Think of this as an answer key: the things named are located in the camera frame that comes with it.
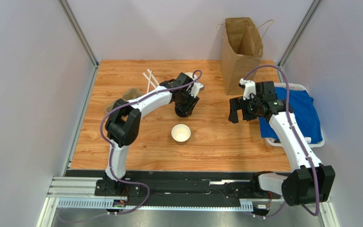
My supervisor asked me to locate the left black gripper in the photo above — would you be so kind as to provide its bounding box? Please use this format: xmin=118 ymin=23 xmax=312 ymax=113
xmin=175 ymin=90 xmax=200 ymax=117

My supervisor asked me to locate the black coffee cup lid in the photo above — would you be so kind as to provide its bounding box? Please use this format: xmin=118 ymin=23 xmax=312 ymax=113
xmin=175 ymin=107 xmax=190 ymax=118

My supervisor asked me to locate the kraft paper cup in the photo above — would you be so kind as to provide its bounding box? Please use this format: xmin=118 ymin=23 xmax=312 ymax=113
xmin=171 ymin=124 xmax=191 ymax=146
xmin=185 ymin=72 xmax=200 ymax=90

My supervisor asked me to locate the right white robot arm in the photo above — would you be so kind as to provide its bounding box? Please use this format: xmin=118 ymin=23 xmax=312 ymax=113
xmin=228 ymin=94 xmax=336 ymax=206

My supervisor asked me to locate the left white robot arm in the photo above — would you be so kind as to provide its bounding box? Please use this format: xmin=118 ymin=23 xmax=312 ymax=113
xmin=95 ymin=79 xmax=204 ymax=196

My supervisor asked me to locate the cardboard cup carrier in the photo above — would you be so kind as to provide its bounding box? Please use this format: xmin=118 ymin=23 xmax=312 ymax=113
xmin=104 ymin=88 xmax=143 ymax=114

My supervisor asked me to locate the white plastic basket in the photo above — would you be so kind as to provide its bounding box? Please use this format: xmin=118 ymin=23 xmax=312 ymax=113
xmin=264 ymin=82 xmax=326 ymax=148

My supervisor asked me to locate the brown paper bag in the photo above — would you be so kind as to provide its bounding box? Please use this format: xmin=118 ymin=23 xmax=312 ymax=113
xmin=216 ymin=17 xmax=274 ymax=96

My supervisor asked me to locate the blue cloth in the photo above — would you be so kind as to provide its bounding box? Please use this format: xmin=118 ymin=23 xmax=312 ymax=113
xmin=259 ymin=83 xmax=325 ymax=148

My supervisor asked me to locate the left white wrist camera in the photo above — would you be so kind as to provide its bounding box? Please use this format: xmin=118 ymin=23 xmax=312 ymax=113
xmin=190 ymin=82 xmax=205 ymax=97

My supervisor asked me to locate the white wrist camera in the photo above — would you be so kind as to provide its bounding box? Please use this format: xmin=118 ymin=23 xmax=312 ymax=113
xmin=190 ymin=82 xmax=205 ymax=97
xmin=239 ymin=79 xmax=256 ymax=100

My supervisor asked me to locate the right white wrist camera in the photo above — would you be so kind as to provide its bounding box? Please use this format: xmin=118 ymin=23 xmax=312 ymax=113
xmin=239 ymin=79 xmax=256 ymax=100

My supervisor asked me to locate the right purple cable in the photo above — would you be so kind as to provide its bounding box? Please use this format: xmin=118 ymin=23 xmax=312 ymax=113
xmin=243 ymin=64 xmax=321 ymax=219

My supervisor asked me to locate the purple cable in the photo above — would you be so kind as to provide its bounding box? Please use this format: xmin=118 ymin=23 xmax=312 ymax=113
xmin=243 ymin=64 xmax=321 ymax=219
xmin=99 ymin=69 xmax=203 ymax=216

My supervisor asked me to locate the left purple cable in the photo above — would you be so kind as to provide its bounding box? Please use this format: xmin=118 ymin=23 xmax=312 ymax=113
xmin=99 ymin=69 xmax=203 ymax=216

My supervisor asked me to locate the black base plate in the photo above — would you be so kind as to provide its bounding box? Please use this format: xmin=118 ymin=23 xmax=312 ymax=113
xmin=65 ymin=170 xmax=281 ymax=208

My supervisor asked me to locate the aluminium rail frame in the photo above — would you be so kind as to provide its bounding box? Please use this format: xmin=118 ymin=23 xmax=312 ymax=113
xmin=36 ymin=176 xmax=339 ymax=227

